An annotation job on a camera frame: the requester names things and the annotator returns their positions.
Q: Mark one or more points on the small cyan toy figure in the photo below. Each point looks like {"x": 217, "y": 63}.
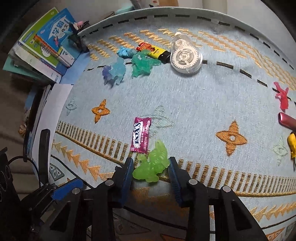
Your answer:
{"x": 125, "y": 52}

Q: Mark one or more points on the pink candy wrapper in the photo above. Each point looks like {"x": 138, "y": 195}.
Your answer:
{"x": 140, "y": 135}

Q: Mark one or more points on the yellow toy figure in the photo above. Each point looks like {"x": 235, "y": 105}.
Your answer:
{"x": 292, "y": 144}

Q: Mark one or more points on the pink metallic tube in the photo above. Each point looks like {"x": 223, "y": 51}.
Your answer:
{"x": 287, "y": 121}

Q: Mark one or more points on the red toy figure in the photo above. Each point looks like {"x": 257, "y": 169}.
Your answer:
{"x": 282, "y": 96}

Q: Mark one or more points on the teal toy figure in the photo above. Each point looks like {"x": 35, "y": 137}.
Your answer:
{"x": 142, "y": 63}

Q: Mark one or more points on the light blue toy figure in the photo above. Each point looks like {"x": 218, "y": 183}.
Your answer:
{"x": 115, "y": 73}

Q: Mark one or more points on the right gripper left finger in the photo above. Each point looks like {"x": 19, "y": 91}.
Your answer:
{"x": 122, "y": 181}

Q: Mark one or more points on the stack of books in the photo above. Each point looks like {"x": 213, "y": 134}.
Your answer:
{"x": 48, "y": 48}

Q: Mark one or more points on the yellow black glue tube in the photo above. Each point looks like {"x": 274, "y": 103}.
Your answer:
{"x": 155, "y": 52}

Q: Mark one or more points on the blue patterned table mat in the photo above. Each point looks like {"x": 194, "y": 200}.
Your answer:
{"x": 221, "y": 124}

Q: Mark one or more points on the green toy figure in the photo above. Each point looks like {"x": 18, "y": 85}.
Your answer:
{"x": 156, "y": 163}

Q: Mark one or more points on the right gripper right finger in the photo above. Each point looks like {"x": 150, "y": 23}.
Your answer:
{"x": 179, "y": 179}

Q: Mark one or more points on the clear correction tape dispenser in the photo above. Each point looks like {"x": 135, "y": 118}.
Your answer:
{"x": 185, "y": 56}

